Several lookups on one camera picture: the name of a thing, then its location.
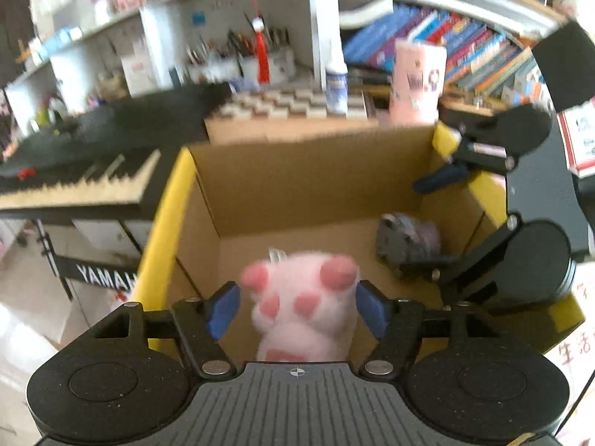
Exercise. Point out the white pen holder with pens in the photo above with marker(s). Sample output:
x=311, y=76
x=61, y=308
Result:
x=279, y=62
x=209, y=67

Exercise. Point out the grey plush toy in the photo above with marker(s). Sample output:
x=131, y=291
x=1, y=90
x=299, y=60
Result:
x=399, y=241

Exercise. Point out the white drawer cabinet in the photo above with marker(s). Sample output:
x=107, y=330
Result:
x=111, y=237

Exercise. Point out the checkered chessboard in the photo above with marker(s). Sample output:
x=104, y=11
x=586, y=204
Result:
x=279, y=102

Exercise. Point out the row of colourful books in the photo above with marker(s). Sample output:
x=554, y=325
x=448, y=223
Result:
x=465, y=42

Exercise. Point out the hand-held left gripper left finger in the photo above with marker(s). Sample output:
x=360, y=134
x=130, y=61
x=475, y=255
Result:
x=225, y=309

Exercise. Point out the black electronic keyboard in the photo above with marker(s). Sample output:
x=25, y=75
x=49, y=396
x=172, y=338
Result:
x=116, y=121

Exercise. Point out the white shelf unit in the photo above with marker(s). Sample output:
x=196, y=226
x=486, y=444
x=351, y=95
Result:
x=323, y=32

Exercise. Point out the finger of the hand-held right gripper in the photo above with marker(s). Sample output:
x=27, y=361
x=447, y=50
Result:
x=469, y=269
x=441, y=179

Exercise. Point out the white bottle blue label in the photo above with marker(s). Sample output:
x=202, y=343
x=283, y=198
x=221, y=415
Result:
x=337, y=90

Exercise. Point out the red tassel ornament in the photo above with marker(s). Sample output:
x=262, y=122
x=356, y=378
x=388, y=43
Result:
x=261, y=55

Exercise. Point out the pink printed paper mat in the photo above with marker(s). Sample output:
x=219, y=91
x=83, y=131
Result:
x=576, y=348

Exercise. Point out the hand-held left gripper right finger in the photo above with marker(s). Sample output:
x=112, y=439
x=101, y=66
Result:
x=372, y=311

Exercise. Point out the blue sticky note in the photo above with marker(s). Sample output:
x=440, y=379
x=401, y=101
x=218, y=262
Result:
x=198, y=17

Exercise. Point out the white book red border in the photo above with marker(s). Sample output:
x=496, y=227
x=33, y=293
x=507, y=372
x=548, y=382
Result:
x=581, y=139

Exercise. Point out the pink printed cup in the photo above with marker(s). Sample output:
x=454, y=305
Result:
x=416, y=83

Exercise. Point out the black keyboard stand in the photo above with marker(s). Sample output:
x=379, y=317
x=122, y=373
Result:
x=93, y=272

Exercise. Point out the cardboard box with yellow rim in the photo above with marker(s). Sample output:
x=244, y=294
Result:
x=302, y=186

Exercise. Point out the white paper stack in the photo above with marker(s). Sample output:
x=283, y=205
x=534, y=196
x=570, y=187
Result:
x=367, y=11

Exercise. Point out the white box red label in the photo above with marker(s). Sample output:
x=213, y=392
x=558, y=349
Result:
x=139, y=72

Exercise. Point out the pink plush paw toy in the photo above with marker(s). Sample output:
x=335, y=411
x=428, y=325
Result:
x=302, y=320

